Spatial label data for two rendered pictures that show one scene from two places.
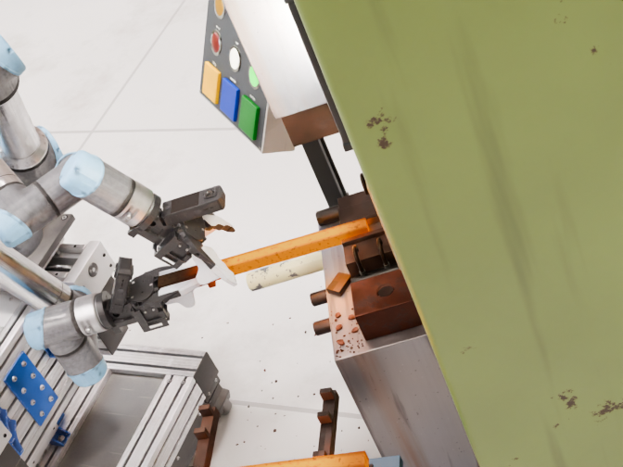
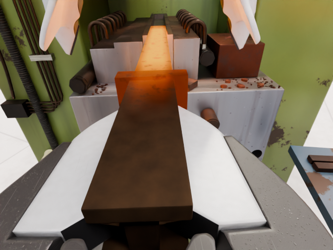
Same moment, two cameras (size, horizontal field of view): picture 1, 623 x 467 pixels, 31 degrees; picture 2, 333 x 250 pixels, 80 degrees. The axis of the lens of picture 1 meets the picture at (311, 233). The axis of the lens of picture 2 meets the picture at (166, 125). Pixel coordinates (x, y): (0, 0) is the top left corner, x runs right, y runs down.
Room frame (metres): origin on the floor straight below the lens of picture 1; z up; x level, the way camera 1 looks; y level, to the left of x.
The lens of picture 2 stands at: (1.65, 0.33, 1.06)
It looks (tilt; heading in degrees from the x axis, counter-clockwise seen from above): 33 degrees down; 258
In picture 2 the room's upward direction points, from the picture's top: 2 degrees counter-clockwise
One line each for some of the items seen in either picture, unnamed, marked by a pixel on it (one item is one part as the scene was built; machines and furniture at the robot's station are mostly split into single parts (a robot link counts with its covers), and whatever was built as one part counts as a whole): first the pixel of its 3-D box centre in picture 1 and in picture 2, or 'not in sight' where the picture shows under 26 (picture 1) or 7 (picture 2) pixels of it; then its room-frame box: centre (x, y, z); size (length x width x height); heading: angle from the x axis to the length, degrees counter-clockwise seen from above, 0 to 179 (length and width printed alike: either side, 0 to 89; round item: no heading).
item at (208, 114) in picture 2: (324, 326); (209, 119); (1.51, 0.05, 0.87); 0.04 x 0.03 x 0.03; 78
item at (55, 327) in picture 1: (57, 325); not in sight; (1.70, 0.52, 0.98); 0.11 x 0.08 x 0.09; 78
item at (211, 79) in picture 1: (213, 82); not in sight; (2.24, 0.06, 1.01); 0.07 x 0.05 x 0.07; 13
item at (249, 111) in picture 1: (250, 117); not in sight; (2.04, 0.01, 1.01); 0.07 x 0.05 x 0.07; 13
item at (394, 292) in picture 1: (389, 302); (230, 53); (1.42, -0.07, 0.95); 0.12 x 0.09 x 0.07; 78
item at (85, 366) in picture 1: (79, 351); not in sight; (1.72, 0.51, 0.89); 0.11 x 0.08 x 0.11; 176
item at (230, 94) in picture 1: (231, 99); not in sight; (2.14, 0.04, 1.01); 0.07 x 0.05 x 0.07; 13
